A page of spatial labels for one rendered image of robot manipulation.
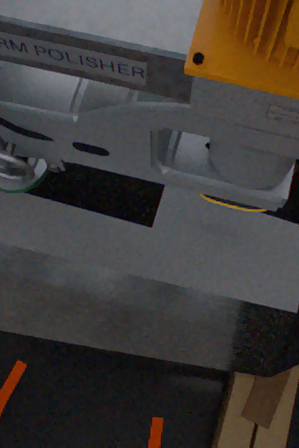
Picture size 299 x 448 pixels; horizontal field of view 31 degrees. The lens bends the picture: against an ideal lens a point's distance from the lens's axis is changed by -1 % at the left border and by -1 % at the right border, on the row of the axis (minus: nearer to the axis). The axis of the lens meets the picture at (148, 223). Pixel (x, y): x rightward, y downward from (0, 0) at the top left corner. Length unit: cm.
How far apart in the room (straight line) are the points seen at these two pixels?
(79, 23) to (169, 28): 13
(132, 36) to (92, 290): 97
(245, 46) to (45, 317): 118
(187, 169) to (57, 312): 71
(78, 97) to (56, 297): 76
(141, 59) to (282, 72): 20
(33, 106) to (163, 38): 40
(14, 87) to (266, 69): 57
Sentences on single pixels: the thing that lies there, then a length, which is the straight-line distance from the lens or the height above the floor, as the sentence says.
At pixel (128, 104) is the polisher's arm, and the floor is 151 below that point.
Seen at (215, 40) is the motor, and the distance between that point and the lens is 76.
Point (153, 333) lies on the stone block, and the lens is 165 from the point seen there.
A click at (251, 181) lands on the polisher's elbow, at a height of 132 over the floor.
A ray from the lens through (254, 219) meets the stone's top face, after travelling 160.
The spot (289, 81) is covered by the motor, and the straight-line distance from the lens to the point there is 74.
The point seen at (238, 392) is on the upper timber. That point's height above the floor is 20.
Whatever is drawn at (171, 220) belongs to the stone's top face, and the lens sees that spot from 158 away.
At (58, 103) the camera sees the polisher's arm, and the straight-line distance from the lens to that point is 109.
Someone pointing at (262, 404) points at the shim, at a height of 21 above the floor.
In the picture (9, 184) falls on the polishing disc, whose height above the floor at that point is 87.
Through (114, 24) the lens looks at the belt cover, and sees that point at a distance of 81.
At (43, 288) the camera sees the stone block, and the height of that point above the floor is 76.
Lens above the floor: 235
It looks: 73 degrees down
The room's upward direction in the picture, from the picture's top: 3 degrees counter-clockwise
